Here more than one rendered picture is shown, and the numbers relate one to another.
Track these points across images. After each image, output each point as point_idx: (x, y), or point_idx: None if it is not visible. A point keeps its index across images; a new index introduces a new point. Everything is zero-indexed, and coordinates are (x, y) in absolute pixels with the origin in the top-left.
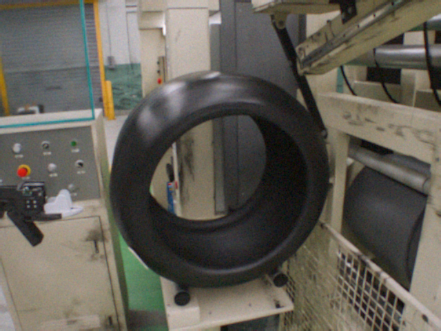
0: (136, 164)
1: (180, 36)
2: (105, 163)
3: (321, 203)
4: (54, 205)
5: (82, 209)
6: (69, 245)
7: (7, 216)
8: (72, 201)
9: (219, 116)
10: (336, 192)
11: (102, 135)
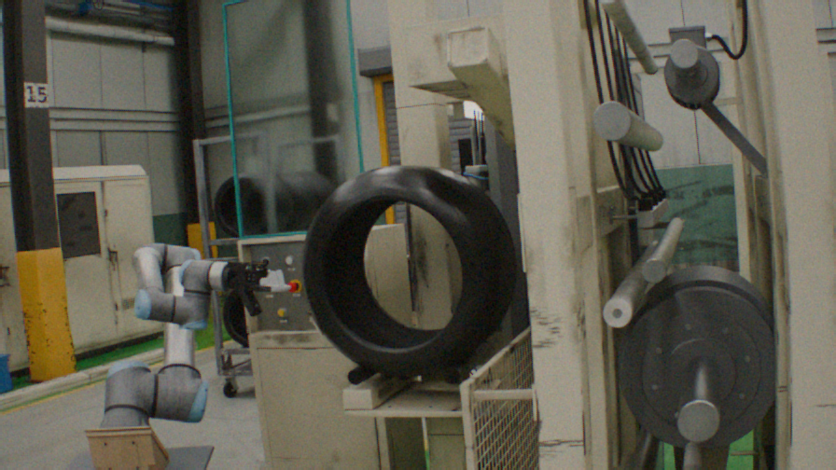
0: (313, 240)
1: (408, 134)
2: (395, 291)
3: (479, 289)
4: (267, 280)
5: (288, 287)
6: (333, 380)
7: (272, 337)
8: (284, 281)
9: (371, 200)
10: None
11: (392, 255)
